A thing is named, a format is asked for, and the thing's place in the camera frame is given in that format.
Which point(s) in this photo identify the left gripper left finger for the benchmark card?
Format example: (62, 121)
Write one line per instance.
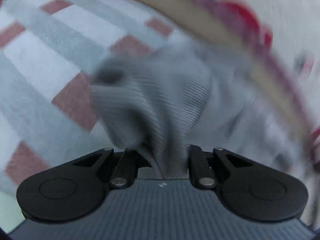
(100, 179)

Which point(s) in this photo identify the checkered white pink mat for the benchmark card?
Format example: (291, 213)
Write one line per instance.
(51, 139)

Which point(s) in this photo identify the grey knit sweatshirt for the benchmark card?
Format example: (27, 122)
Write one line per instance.
(190, 94)

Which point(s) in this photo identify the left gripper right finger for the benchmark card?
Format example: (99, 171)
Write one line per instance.
(247, 188)

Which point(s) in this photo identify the white bear print quilt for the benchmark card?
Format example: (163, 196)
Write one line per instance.
(288, 29)

